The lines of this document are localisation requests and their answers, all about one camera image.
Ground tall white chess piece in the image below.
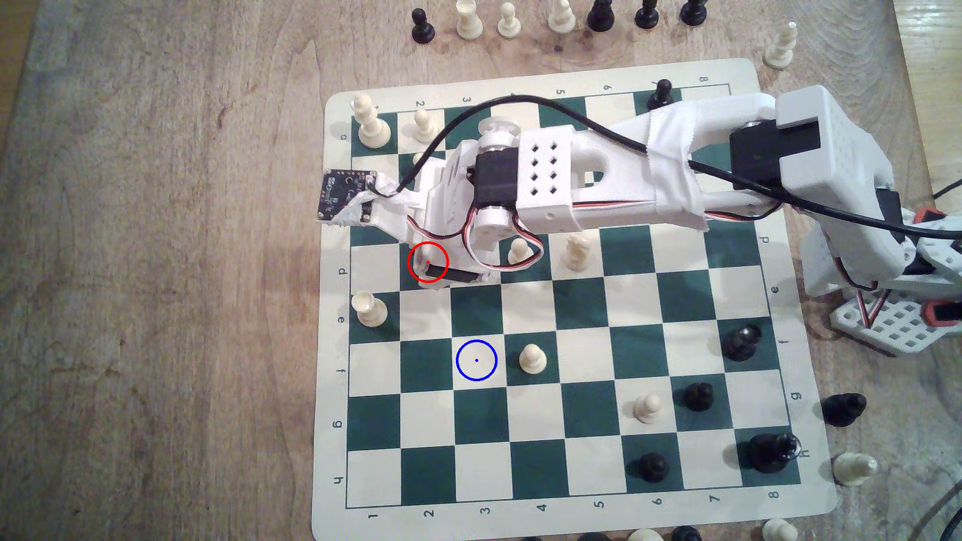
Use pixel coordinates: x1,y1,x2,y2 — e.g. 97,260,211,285
547,0,577,35
832,452,879,488

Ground red white black servo wires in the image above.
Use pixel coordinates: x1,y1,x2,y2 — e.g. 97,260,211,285
406,197,790,275

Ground white knight chess piece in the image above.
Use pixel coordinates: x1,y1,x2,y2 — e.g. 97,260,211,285
564,231,596,272

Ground white king chess piece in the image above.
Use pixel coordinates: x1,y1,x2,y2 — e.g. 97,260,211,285
351,91,392,150

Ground white cloth tape wrap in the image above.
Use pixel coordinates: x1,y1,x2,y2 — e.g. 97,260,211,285
645,104,709,231

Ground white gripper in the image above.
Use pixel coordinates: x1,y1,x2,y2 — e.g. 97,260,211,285
412,225,502,290

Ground white rook chess piece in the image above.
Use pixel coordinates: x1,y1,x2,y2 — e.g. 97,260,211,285
455,0,484,41
351,292,389,329

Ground black knight chess piece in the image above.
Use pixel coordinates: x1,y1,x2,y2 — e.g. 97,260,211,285
820,392,868,428

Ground thin black cable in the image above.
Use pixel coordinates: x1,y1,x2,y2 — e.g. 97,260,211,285
920,479,962,541

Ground small camera circuit board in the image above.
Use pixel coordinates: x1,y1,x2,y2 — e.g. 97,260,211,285
316,169,378,223

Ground white grid robot base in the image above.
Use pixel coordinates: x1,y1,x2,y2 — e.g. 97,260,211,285
830,289,962,356

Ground black camera cable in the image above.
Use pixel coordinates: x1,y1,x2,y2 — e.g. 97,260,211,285
373,95,962,241

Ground large black chess piece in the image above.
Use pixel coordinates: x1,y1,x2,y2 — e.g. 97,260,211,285
748,431,801,474

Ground orange black clamp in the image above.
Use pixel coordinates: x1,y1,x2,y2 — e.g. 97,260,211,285
923,299,962,329

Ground green white chessboard mat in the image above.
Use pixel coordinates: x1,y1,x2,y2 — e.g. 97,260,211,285
310,58,839,541

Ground white bishop chess piece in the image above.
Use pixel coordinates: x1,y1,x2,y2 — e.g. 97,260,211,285
763,22,799,71

